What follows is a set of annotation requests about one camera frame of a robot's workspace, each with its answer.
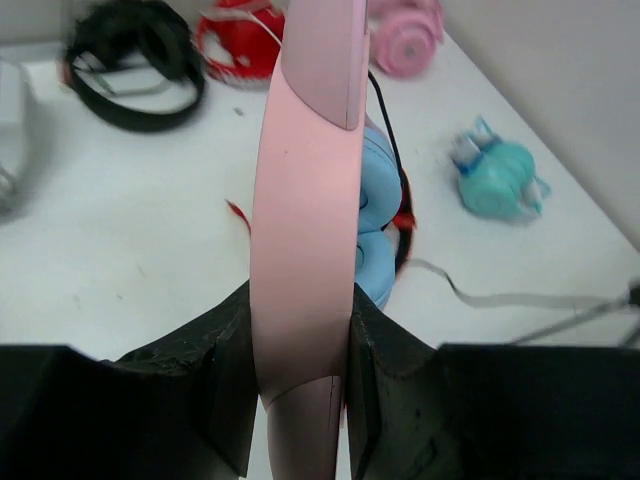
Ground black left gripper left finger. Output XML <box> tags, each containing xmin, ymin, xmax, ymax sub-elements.
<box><xmin>1</xmin><ymin>285</ymin><xmax>258</xmax><ymax>479</ymax></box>

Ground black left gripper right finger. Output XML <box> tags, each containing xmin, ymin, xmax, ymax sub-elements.
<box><xmin>347</xmin><ymin>289</ymin><xmax>639</xmax><ymax>479</ymax></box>

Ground black headphone audio cable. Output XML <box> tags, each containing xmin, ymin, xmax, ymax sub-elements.
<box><xmin>367</xmin><ymin>69</ymin><xmax>409</xmax><ymax>201</ymax></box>

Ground pink blue cat ear headphones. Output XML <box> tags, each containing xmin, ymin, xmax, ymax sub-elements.
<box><xmin>250</xmin><ymin>1</ymin><xmax>370</xmax><ymax>479</ymax></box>

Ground red black headphones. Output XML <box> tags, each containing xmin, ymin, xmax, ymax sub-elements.
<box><xmin>390</xmin><ymin>169</ymin><xmax>417</xmax><ymax>275</ymax></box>

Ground teal cat ear headphones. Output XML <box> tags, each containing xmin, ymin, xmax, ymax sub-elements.
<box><xmin>449</xmin><ymin>117</ymin><xmax>550</xmax><ymax>221</ymax></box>

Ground red white wrapped headphones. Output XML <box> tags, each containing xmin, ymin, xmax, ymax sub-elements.
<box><xmin>194</xmin><ymin>1</ymin><xmax>285</xmax><ymax>90</ymax></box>

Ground pink round headphones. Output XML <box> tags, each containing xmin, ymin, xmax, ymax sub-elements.
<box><xmin>368</xmin><ymin>0</ymin><xmax>444</xmax><ymax>78</ymax></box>

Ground black headphones back row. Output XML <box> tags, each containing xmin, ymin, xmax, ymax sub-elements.
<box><xmin>58</xmin><ymin>1</ymin><xmax>206</xmax><ymax>133</ymax></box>

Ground red thin headphone cable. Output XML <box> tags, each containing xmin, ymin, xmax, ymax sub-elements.
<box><xmin>224</xmin><ymin>198</ymin><xmax>252</xmax><ymax>236</ymax></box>

